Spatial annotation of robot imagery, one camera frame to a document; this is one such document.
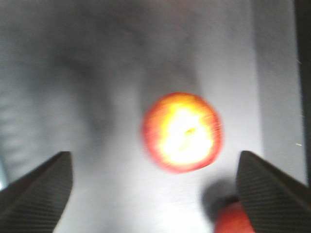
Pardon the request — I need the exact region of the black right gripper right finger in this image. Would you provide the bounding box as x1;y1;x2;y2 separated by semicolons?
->
236;151;311;233

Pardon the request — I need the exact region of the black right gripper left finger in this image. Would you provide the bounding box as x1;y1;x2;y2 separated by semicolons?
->
0;151;73;233

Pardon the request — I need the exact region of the dark red apple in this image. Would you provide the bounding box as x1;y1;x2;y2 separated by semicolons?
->
214;201;255;233
141;92;224;173

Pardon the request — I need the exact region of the black wooden fruit display stand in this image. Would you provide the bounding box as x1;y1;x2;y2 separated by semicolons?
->
0;0;308;233

